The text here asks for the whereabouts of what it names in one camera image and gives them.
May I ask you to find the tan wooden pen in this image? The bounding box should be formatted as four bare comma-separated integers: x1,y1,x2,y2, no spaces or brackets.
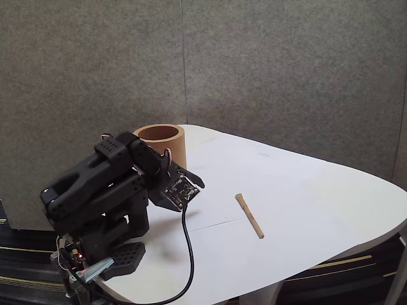
235,193,265,240

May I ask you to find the brown cylindrical pen holder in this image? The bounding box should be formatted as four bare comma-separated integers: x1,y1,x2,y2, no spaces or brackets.
132,124,188,171

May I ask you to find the grey metal table clamp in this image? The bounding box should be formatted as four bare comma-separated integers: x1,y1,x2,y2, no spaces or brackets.
50,256,114,301

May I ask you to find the white table leg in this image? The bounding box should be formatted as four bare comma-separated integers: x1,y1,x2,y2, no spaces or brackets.
385,233,407,305
238,279,287,305

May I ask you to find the bare camera circuit board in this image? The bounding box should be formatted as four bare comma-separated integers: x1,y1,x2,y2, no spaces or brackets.
164,173,201,210

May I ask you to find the white red servo wire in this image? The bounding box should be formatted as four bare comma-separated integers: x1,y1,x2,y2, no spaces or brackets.
160,148,174,166

